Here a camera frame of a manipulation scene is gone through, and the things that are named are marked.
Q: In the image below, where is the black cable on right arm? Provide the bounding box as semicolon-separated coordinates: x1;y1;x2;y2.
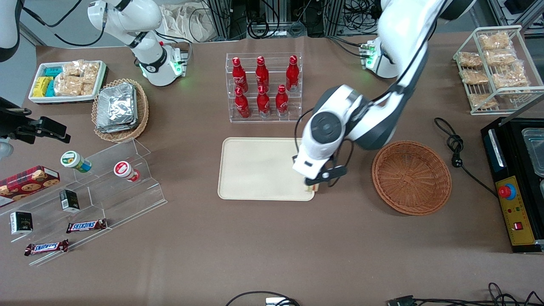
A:
19;0;108;48

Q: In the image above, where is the clear acrylic step display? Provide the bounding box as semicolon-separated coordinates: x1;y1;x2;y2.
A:
0;138;167;267

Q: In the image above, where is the white plastic bag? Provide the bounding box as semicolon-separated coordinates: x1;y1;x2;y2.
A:
159;3;222;43

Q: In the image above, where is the black power cord with plug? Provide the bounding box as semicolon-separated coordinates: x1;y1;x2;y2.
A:
433;118;500;198

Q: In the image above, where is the beige plastic serving tray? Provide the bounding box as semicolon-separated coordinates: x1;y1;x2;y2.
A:
218;137;316;201

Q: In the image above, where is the white rectangular snack tray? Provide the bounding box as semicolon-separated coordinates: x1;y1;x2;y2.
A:
28;60;108;105

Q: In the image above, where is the clear acrylic bottle rack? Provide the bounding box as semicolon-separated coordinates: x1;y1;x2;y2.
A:
225;52;303;124

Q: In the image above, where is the small black box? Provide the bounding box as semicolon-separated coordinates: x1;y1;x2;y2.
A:
59;189;81;213
10;211;34;235

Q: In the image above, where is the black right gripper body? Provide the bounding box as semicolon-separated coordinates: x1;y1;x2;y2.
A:
0;97;42;144

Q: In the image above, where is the white wire rack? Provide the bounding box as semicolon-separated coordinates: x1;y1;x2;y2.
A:
453;25;544;116

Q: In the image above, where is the aluminium frame equipment rack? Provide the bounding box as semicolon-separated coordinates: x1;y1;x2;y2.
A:
206;0;383;40

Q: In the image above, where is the black looped cable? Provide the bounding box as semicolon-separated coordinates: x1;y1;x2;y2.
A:
224;291;300;306

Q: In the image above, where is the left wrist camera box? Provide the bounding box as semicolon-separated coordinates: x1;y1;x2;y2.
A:
314;166;348;184

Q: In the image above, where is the black machine with yellow panel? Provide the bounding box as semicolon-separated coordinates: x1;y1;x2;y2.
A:
481;117;544;255

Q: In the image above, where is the silver foil packet stack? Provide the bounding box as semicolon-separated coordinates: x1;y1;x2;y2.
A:
95;82;139;133

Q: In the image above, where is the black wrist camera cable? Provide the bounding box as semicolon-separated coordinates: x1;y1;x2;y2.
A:
294;106;355;188

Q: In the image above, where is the yellow snack packet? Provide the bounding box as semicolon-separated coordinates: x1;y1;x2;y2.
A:
33;76;54;98

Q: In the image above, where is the black cable bundle with connector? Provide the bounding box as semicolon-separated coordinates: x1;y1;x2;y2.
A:
387;282;544;306

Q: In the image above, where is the red-lidded cup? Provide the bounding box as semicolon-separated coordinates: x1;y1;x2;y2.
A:
113;161;141;183

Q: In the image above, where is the green-lidded cup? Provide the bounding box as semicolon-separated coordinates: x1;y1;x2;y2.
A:
60;151;92;173

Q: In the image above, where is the empty brown wicker basket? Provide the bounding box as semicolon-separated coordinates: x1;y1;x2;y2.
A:
372;141;452;216

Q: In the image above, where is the red tartan cookie box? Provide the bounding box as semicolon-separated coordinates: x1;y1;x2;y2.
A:
0;166;61;208

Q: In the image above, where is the Snickers chocolate bar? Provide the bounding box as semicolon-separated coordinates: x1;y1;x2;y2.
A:
66;219;108;234
24;239;70;257

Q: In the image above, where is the wicker basket with foil packets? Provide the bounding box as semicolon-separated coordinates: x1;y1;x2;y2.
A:
91;79;150;143

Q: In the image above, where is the red cola bottle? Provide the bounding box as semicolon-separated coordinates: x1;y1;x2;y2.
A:
275;85;289;118
286;55;300;93
255;56;270;92
257;85;271;118
232;57;249;92
234;87;251;119

